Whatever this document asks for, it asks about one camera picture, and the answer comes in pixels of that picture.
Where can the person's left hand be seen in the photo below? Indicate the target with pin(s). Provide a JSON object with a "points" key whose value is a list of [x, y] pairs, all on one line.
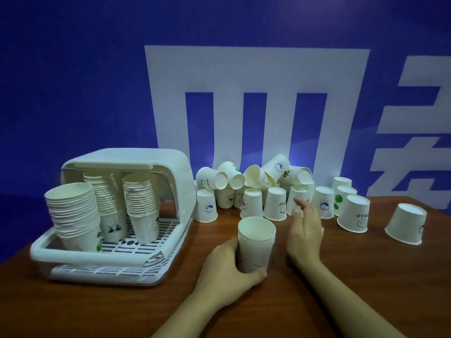
{"points": [[222, 278]]}

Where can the person's right hand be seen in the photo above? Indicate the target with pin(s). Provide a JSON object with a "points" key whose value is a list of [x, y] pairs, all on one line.
{"points": [[306, 239]]}

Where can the blue print white paper cup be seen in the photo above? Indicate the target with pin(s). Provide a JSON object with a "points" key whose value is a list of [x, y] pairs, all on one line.
{"points": [[255, 256]]}

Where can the nested stack of paper cups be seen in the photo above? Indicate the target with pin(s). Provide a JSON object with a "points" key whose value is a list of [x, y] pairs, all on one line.
{"points": [[72, 207], [256, 230], [141, 193], [104, 193]]}

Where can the pile of paper cups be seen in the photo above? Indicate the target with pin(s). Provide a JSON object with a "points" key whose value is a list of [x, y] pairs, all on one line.
{"points": [[354, 214]]}

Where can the percent print white paper cup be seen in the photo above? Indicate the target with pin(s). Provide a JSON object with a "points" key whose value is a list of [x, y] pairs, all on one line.
{"points": [[144, 227]]}

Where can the panda print white paper cup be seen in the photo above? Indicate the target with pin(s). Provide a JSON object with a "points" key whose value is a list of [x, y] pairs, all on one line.
{"points": [[112, 225]]}

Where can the white plastic storage box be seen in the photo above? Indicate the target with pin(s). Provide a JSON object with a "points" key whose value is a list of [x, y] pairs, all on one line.
{"points": [[169, 161]]}

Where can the green leaf print paper cup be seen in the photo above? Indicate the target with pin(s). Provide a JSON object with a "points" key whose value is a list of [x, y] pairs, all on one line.
{"points": [[82, 241]]}

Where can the person's right forearm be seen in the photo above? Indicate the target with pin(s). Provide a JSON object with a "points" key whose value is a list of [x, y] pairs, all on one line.
{"points": [[345, 306]]}

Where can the white slotted drain tray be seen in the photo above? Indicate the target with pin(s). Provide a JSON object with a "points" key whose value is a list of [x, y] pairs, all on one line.
{"points": [[169, 228]]}

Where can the brown wooden table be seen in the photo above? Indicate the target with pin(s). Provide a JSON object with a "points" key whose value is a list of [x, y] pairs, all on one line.
{"points": [[352, 295]]}

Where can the blue white backdrop banner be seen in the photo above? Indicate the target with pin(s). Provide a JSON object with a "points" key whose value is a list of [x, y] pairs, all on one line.
{"points": [[70, 84]]}

